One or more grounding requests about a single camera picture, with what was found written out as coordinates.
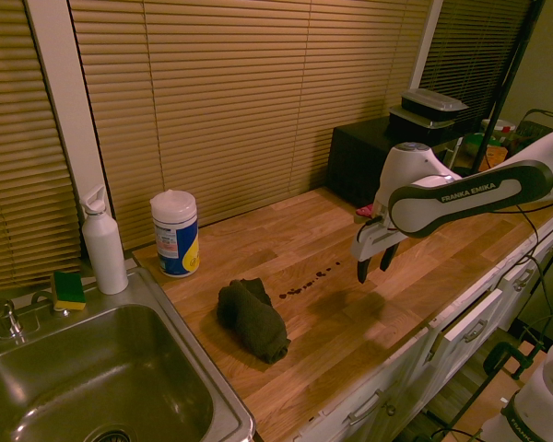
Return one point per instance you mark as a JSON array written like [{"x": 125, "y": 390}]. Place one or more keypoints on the black box appliance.
[{"x": 355, "y": 156}]

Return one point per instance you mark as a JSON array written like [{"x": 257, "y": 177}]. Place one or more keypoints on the narrow tan window blind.
[{"x": 18, "y": 161}]

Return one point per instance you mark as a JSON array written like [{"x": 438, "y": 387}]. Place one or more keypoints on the black camera stand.
[{"x": 507, "y": 87}]

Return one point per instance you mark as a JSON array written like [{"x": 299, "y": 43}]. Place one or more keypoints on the white water bottle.
[{"x": 103, "y": 248}]

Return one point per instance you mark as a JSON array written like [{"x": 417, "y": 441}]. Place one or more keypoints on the white plastic bucket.
[{"x": 502, "y": 126}]

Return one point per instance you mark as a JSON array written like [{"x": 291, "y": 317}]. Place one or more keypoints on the dark towel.
[{"x": 253, "y": 317}]

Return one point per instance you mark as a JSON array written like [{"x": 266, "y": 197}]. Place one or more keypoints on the small pink red item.
[{"x": 364, "y": 211}]

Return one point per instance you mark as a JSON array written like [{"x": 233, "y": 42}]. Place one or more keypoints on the yellow box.
[{"x": 495, "y": 155}]

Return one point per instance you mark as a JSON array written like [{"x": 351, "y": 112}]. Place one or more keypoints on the dark tan window blind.
[{"x": 474, "y": 60}]

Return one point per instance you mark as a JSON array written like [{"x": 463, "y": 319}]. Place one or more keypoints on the stainless steel sink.
[{"x": 97, "y": 368}]

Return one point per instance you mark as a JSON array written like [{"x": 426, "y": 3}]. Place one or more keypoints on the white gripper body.
[{"x": 373, "y": 239}]

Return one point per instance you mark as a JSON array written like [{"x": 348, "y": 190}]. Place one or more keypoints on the wide tan window blind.
[{"x": 239, "y": 115}]

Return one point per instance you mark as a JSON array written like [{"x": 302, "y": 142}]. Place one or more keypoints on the dark framed basket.
[{"x": 539, "y": 126}]

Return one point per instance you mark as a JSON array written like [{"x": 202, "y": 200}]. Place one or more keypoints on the yellow green sponge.
[{"x": 68, "y": 292}]

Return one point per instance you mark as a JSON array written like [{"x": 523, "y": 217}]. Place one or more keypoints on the white wipes canister blue label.
[{"x": 175, "y": 235}]

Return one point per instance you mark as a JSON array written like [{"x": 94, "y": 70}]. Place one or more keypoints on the white Franka Emika robot arm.
[{"x": 465, "y": 198}]

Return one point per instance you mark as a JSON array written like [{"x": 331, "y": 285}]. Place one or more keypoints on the black food container clear lid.
[
  {"x": 431, "y": 103},
  {"x": 415, "y": 122}
]

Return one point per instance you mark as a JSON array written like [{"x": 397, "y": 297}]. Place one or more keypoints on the black clamp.
[{"x": 507, "y": 357}]

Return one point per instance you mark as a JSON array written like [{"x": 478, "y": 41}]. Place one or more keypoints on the dark liquid spill drops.
[{"x": 299, "y": 290}]

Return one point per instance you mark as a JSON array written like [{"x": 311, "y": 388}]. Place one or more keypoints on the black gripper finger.
[
  {"x": 388, "y": 258},
  {"x": 363, "y": 271}
]

